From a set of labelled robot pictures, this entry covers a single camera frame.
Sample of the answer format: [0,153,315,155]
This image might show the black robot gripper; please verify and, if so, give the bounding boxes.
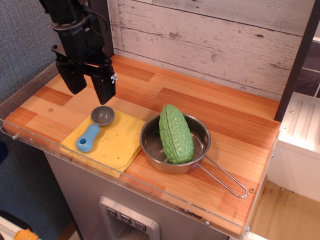
[51,22,117,105]

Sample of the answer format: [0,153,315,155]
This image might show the stainless steel pan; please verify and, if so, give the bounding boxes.
[139,113,248,199]

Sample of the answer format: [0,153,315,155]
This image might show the green bitter gourd toy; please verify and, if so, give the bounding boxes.
[158,104,195,164]

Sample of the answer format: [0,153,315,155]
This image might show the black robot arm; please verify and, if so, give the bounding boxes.
[40,0,117,105]

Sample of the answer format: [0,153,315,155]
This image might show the blue grey toy spoon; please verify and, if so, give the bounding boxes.
[75,105,116,153]

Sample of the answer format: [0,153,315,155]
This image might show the yellow folded cloth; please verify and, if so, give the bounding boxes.
[60,109,146,178]

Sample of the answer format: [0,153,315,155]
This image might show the grey toy fridge cabinet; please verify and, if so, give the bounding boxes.
[45,153,229,240]

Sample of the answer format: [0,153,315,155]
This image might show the silver dispenser panel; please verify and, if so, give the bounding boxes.
[99,196,161,240]

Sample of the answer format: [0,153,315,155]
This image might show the orange object bottom left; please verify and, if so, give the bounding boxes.
[13,229,40,240]

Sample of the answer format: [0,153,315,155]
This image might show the white toy sink unit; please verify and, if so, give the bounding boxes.
[266,36,320,203]

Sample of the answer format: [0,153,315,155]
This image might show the black cable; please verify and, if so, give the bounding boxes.
[83,7,110,41]

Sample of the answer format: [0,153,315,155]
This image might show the dark left upright post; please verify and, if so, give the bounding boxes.
[87,0,114,58]

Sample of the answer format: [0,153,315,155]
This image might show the dark upright post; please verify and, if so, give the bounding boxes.
[274,0,320,122]
[87,0,114,58]

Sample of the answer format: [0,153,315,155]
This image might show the dark right upright post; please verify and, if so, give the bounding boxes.
[274,0,320,122]

